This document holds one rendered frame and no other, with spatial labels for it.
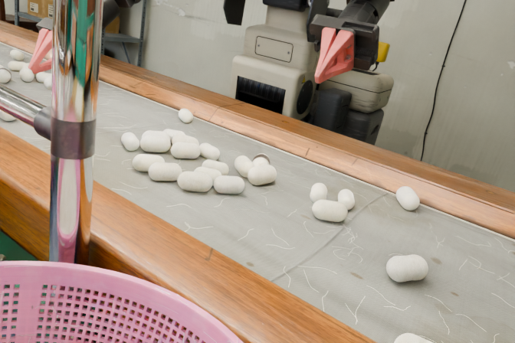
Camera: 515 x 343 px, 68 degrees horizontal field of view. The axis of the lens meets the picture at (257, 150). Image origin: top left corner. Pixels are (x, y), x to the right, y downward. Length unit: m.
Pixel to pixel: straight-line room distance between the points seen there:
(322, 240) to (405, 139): 2.14
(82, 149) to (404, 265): 0.25
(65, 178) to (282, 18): 0.98
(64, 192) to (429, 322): 0.26
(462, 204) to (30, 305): 0.46
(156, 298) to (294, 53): 0.94
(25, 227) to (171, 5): 3.00
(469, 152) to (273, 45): 1.60
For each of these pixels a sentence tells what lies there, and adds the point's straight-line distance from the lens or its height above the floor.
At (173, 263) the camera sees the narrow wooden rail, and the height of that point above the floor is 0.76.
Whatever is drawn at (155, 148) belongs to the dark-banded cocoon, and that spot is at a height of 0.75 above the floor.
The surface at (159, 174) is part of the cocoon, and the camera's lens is 0.41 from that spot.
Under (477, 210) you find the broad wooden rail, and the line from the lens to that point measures 0.54.
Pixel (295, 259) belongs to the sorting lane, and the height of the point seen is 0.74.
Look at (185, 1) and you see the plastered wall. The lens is 3.19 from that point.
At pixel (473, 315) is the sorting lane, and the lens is 0.36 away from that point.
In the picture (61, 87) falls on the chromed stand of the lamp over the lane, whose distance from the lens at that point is 0.22.
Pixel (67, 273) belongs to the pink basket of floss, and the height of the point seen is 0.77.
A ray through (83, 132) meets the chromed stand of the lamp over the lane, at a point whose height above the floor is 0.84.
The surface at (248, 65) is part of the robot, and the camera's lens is 1.13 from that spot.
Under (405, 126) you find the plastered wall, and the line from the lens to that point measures 2.48.
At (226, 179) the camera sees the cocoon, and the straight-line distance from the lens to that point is 0.40.
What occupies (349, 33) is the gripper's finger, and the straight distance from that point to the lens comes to 0.58.
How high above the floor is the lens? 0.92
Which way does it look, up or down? 19 degrees down
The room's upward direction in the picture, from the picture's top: 12 degrees clockwise
